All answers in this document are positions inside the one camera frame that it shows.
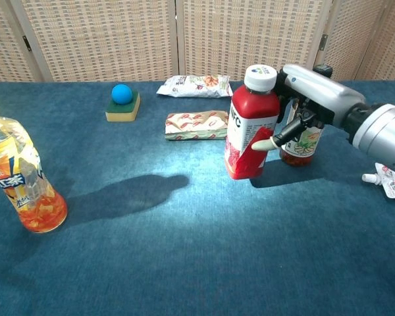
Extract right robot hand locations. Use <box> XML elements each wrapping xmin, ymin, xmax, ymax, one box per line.
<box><xmin>251</xmin><ymin>64</ymin><xmax>366</xmax><ymax>151</ymax></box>

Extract dark sauce bottle black cap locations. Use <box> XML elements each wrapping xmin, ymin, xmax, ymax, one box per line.
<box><xmin>279</xmin><ymin>65</ymin><xmax>333</xmax><ymax>167</ymax></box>

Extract red juice bottle white cap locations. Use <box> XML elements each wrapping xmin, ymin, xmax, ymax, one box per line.
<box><xmin>224</xmin><ymin>65</ymin><xmax>281</xmax><ymax>180</ymax></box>

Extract iced tea bottle yellow cap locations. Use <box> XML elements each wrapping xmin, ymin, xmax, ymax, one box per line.
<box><xmin>0</xmin><ymin>97</ymin><xmax>68</xmax><ymax>234</ymax></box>

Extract white spout pouch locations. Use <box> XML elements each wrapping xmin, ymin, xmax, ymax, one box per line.
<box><xmin>361</xmin><ymin>162</ymin><xmax>395</xmax><ymax>199</ymax></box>

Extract white snack bag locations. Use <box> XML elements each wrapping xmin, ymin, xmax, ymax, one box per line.
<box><xmin>156</xmin><ymin>74</ymin><xmax>234</xmax><ymax>99</ymax></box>

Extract paper-wrapped box red print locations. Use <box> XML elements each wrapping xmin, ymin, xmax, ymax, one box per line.
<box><xmin>165</xmin><ymin>110</ymin><xmax>230</xmax><ymax>142</ymax></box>

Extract green and yellow sponge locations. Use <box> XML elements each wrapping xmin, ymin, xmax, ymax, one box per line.
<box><xmin>105</xmin><ymin>90</ymin><xmax>142</xmax><ymax>123</ymax></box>

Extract blue ball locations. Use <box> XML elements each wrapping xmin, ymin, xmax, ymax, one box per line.
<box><xmin>111</xmin><ymin>84</ymin><xmax>134</xmax><ymax>105</ymax></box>

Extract blue tablecloth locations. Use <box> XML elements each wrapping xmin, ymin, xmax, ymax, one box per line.
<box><xmin>0</xmin><ymin>80</ymin><xmax>395</xmax><ymax>316</ymax></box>

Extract woven folding screen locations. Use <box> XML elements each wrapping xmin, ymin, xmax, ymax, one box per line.
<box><xmin>0</xmin><ymin>0</ymin><xmax>395</xmax><ymax>83</ymax></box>

